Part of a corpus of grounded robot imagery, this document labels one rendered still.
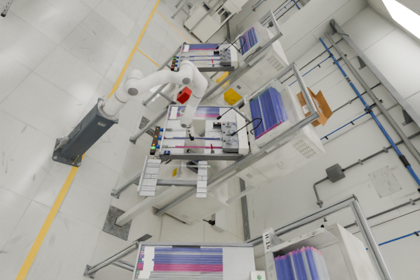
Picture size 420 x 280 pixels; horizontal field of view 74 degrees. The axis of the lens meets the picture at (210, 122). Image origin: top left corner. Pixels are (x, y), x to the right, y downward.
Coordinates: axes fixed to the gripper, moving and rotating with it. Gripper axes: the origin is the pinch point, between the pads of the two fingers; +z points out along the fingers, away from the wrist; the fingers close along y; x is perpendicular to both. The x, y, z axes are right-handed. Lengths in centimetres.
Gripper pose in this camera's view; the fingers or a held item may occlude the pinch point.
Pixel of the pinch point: (192, 137)
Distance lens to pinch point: 249.5
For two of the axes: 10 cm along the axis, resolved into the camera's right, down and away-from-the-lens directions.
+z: 1.6, 7.5, 6.4
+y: 0.2, -6.5, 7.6
